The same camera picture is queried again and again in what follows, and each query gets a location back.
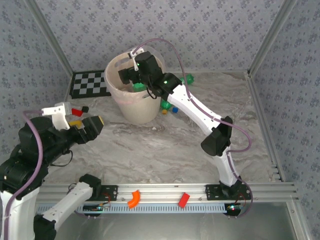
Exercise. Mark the red plastic block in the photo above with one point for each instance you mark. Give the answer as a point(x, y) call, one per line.
point(77, 112)
point(184, 200)

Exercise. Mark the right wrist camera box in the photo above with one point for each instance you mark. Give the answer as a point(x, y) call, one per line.
point(135, 58)

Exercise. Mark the black white checkerboard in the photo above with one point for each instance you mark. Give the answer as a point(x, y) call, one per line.
point(87, 85)

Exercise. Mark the green plastic soda bottle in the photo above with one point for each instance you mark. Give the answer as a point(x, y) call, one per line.
point(166, 105)
point(190, 79)
point(138, 87)

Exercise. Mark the cream plastic bin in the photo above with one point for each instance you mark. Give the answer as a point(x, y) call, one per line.
point(140, 112)

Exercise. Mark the small circuit board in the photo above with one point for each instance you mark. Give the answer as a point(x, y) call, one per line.
point(95, 208)
point(232, 207)

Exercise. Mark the grey metal sheet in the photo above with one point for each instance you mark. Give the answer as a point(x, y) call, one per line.
point(162, 227)

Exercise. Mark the orange curved plastic piece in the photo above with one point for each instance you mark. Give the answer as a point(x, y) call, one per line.
point(133, 201)

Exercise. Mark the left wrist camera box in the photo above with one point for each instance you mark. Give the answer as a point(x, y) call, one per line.
point(58, 115)

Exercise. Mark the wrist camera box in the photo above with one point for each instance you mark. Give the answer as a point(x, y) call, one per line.
point(58, 115)
point(135, 58)

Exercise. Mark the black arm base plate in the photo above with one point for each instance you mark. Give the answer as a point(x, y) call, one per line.
point(213, 192)
point(110, 193)

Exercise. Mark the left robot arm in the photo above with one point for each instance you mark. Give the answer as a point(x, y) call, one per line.
point(67, 202)

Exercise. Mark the black cube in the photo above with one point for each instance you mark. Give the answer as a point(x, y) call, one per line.
point(85, 109)

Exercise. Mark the aluminium frame post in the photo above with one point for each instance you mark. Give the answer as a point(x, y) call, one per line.
point(51, 37)
point(272, 37)

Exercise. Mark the blue bottle cap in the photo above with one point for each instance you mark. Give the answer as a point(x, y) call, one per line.
point(175, 110)

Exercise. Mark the aluminium table side rail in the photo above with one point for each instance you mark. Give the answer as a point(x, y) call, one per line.
point(68, 87)
point(257, 100)

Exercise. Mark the translucent pink bin liner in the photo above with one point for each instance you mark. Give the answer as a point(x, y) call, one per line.
point(115, 75)

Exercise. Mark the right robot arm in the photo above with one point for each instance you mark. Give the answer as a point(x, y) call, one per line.
point(195, 110)

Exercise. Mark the aluminium mounting rail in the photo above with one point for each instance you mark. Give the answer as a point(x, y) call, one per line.
point(162, 191)

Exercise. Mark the aluminium frame leg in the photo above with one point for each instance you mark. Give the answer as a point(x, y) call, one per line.
point(298, 222)

